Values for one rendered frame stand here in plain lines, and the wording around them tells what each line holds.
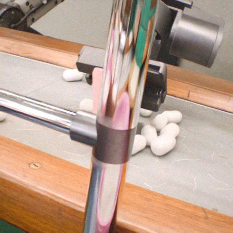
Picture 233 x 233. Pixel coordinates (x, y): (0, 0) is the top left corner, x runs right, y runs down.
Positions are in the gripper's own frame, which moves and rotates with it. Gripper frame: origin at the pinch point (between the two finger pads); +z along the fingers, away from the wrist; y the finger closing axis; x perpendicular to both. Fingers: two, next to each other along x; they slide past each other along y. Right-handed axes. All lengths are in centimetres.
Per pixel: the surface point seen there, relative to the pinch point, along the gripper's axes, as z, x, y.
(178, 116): -9.6, 8.6, 6.6
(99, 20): -154, 155, -92
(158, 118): -7.2, 6.0, 4.5
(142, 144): -1.7, 2.3, 4.5
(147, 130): -4.0, 3.4, 4.3
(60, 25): -149, 163, -128
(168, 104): -14.1, 13.9, 3.9
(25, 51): -19.4, 16.3, -27.2
